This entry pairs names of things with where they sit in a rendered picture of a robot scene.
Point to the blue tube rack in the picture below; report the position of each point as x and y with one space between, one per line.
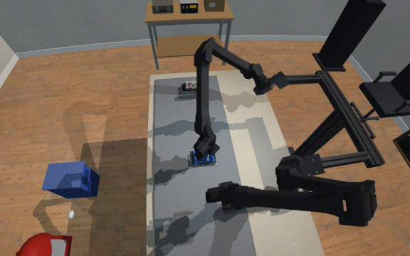
204 160

